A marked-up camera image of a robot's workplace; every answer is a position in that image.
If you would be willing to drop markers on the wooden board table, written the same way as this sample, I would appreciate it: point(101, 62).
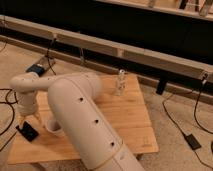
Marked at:
point(126, 113)

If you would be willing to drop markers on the white paper cup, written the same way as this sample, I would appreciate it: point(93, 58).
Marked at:
point(53, 127)

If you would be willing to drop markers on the black power adapter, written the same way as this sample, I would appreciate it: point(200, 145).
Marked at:
point(192, 142)

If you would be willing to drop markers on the blue black electronic box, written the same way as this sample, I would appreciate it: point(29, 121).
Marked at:
point(36, 68)

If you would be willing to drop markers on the clear plastic bottle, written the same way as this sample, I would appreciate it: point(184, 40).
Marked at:
point(120, 83)

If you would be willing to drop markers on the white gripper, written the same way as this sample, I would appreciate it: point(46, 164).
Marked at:
point(27, 105)

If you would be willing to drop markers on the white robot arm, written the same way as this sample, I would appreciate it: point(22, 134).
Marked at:
point(71, 100)

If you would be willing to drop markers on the long wooden beam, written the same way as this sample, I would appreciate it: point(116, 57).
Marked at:
point(122, 51)

